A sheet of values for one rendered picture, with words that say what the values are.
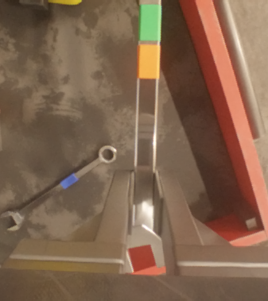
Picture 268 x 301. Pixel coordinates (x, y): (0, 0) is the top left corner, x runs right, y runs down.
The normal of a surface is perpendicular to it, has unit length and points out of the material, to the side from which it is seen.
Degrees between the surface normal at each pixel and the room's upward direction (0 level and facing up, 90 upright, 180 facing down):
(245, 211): 90
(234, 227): 90
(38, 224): 0
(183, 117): 0
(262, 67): 0
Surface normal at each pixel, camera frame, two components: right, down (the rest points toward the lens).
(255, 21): -0.03, 0.27
